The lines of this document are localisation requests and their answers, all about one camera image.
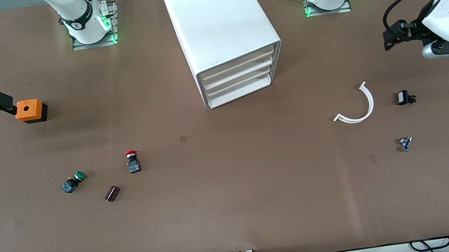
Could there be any small blue electronic component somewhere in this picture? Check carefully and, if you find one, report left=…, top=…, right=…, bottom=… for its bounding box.
left=397, top=135, right=414, bottom=153

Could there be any white drawer cabinet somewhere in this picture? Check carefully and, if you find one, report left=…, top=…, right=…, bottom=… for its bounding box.
left=162, top=0, right=291, bottom=114

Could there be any orange button box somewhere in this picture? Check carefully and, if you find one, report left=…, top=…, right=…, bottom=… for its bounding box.
left=13, top=97, right=50, bottom=126

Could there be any small black switch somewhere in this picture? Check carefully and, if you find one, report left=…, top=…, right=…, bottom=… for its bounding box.
left=396, top=88, right=418, bottom=107

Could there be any green push button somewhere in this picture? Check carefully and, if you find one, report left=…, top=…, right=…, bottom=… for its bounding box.
left=60, top=170, right=89, bottom=195

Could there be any black cable loop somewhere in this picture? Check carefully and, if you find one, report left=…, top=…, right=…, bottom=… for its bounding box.
left=409, top=236, right=449, bottom=252

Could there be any red push button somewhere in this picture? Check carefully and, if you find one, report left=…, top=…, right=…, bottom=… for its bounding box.
left=124, top=149, right=142, bottom=175

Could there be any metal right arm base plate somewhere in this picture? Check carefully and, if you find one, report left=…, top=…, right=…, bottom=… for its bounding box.
left=66, top=0, right=122, bottom=51

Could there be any white curved plastic piece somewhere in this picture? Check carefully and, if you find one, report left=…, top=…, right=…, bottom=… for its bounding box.
left=328, top=80, right=377, bottom=127

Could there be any white plastic drawer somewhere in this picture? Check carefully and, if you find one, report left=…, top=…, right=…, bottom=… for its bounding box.
left=202, top=66, right=277, bottom=100
left=195, top=45, right=278, bottom=81
left=199, top=56, right=277, bottom=90

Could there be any dark maroon capacitor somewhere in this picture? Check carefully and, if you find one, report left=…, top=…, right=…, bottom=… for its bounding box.
left=103, top=184, right=122, bottom=203

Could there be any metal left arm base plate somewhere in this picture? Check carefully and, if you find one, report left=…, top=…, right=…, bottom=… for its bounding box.
left=303, top=0, right=352, bottom=19

